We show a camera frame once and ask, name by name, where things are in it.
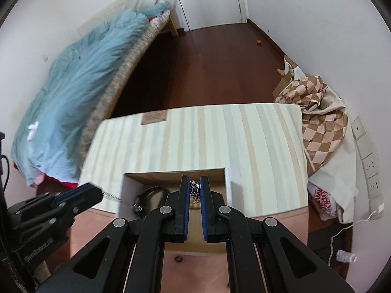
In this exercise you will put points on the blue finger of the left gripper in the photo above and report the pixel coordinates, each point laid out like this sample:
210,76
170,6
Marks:
83,197

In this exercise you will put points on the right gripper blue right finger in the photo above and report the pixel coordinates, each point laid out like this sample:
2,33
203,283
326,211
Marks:
211,201

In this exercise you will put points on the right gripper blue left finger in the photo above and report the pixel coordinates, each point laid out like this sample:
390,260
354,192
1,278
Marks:
177,226

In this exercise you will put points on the black smart band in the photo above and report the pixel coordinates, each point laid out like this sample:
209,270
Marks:
144,201

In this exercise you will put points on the white cardboard box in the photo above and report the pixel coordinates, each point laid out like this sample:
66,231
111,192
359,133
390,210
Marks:
135,184

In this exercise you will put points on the red bed sheet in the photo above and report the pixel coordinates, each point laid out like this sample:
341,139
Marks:
45,178

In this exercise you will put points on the blue duvet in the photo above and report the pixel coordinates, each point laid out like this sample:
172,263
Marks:
76,81

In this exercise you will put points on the white tissue on duvet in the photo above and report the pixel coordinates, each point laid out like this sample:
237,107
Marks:
32,130

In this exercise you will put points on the pink striped table mat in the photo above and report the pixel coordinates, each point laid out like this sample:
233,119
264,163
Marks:
253,155

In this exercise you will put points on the bed with checkered mattress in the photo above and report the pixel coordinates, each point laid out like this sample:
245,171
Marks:
111,95

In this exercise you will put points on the red patterned plastic bag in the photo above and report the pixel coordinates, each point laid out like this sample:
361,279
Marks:
324,203

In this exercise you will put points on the checkered beige blanket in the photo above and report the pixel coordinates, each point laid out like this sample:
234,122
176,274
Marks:
324,119

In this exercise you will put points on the white pillow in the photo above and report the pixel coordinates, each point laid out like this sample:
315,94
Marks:
116,7

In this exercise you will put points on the white charger with cable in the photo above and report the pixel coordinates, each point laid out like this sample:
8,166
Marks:
342,255

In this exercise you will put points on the white wall power strip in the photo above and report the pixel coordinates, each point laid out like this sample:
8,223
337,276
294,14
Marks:
370,165

